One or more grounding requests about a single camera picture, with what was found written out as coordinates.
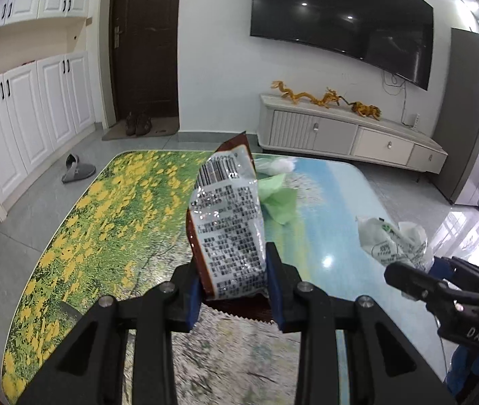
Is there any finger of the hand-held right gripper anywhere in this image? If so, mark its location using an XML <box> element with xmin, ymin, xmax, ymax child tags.
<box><xmin>384</xmin><ymin>262</ymin><xmax>460</xmax><ymax>305</ymax></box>
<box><xmin>432</xmin><ymin>255</ymin><xmax>479</xmax><ymax>290</ymax></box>

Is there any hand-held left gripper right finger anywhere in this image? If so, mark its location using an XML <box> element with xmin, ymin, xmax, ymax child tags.
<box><xmin>265</xmin><ymin>241</ymin><xmax>457</xmax><ymax>405</ymax></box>

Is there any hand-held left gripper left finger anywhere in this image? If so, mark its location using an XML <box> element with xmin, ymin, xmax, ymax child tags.
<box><xmin>16</xmin><ymin>264</ymin><xmax>204</xmax><ymax>405</ymax></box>

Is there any white plastic bag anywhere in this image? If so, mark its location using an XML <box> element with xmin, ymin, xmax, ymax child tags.
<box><xmin>355</xmin><ymin>215</ymin><xmax>435</xmax><ymax>273</ymax></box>

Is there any brown snack packet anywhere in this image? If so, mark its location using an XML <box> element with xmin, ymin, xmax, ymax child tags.
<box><xmin>186</xmin><ymin>131</ymin><xmax>276</xmax><ymax>325</ymax></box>

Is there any person's right hand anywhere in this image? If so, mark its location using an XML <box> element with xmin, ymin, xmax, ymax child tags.
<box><xmin>445</xmin><ymin>344</ymin><xmax>479</xmax><ymax>404</ymax></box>

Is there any green plastic bag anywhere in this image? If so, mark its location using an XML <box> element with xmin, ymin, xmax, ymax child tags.
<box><xmin>256</xmin><ymin>173</ymin><xmax>297</xmax><ymax>226</ymax></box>

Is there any white television cabinet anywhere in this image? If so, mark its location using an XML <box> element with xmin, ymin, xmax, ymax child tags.
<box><xmin>257</xmin><ymin>93</ymin><xmax>448</xmax><ymax>174</ymax></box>

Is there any grey slipper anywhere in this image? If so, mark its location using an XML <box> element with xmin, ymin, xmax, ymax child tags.
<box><xmin>61</xmin><ymin>154</ymin><xmax>97</xmax><ymax>185</ymax></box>

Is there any brown doormat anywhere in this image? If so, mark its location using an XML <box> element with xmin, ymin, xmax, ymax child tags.
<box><xmin>101</xmin><ymin>118</ymin><xmax>179</xmax><ymax>141</ymax></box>

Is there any long golden dragon ornament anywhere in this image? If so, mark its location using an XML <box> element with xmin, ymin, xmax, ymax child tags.
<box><xmin>271</xmin><ymin>80</ymin><xmax>348</xmax><ymax>109</ymax></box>

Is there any dark brown door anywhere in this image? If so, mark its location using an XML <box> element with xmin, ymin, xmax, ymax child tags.
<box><xmin>109</xmin><ymin>0</ymin><xmax>182</xmax><ymax>126</ymax></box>

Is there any white wall cupboard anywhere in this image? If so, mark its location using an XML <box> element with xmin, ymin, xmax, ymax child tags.
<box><xmin>0</xmin><ymin>0</ymin><xmax>97</xmax><ymax>222</ymax></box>

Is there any black wall television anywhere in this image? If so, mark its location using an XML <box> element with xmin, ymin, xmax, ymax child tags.
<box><xmin>250</xmin><ymin>0</ymin><xmax>434</xmax><ymax>90</ymax></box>

